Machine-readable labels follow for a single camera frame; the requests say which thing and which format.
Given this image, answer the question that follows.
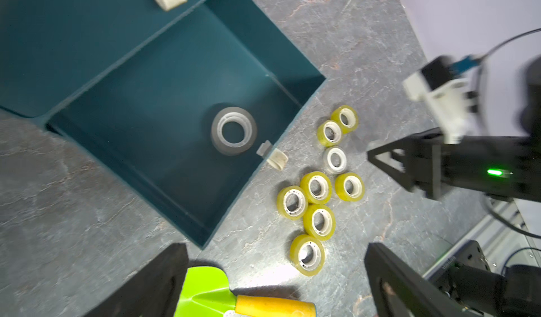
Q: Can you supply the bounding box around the yellow tape roll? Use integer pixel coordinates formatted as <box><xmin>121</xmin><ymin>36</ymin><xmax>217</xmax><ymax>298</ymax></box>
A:
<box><xmin>316</xmin><ymin>120</ymin><xmax>343</xmax><ymax>147</ymax></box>
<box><xmin>331</xmin><ymin>105</ymin><xmax>359</xmax><ymax>135</ymax></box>
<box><xmin>276</xmin><ymin>186</ymin><xmax>308</xmax><ymax>221</ymax></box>
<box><xmin>335</xmin><ymin>173</ymin><xmax>366</xmax><ymax>202</ymax></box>
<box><xmin>289</xmin><ymin>235</ymin><xmax>325</xmax><ymax>277</ymax></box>
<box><xmin>303</xmin><ymin>204</ymin><xmax>336</xmax><ymax>241</ymax></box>
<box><xmin>300</xmin><ymin>171</ymin><xmax>332</xmax><ymax>205</ymax></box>

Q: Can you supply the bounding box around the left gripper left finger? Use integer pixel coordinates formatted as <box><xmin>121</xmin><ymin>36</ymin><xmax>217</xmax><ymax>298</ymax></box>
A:
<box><xmin>86</xmin><ymin>243</ymin><xmax>189</xmax><ymax>316</ymax></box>

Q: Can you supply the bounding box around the clear white tape roll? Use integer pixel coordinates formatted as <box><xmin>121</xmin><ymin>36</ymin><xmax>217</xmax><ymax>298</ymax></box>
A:
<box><xmin>323</xmin><ymin>147</ymin><xmax>347</xmax><ymax>175</ymax></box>
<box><xmin>211</xmin><ymin>107</ymin><xmax>257</xmax><ymax>156</ymax></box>

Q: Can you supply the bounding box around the green toy shovel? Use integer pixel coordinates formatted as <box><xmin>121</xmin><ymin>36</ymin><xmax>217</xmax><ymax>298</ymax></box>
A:
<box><xmin>174</xmin><ymin>266</ymin><xmax>317</xmax><ymax>317</ymax></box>

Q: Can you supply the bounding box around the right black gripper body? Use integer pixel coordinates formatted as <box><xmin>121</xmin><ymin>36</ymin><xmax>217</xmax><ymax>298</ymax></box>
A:
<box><xmin>431</xmin><ymin>130</ymin><xmax>540</xmax><ymax>202</ymax></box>

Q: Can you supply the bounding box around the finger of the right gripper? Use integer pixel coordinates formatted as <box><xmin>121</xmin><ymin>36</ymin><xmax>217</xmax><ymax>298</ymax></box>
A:
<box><xmin>367</xmin><ymin>128</ymin><xmax>444</xmax><ymax>200</ymax></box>

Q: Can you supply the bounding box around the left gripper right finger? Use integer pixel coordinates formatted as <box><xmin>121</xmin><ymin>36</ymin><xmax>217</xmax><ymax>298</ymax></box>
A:
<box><xmin>364</xmin><ymin>243</ymin><xmax>471</xmax><ymax>316</ymax></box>

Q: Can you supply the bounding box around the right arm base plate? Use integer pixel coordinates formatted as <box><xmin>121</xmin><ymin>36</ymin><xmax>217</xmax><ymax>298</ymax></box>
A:
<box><xmin>422</xmin><ymin>238</ymin><xmax>541</xmax><ymax>317</ymax></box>

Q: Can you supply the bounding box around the teal three-drawer cabinet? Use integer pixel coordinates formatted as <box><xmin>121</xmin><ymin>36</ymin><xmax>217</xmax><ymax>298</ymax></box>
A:
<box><xmin>1</xmin><ymin>0</ymin><xmax>325</xmax><ymax>248</ymax></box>

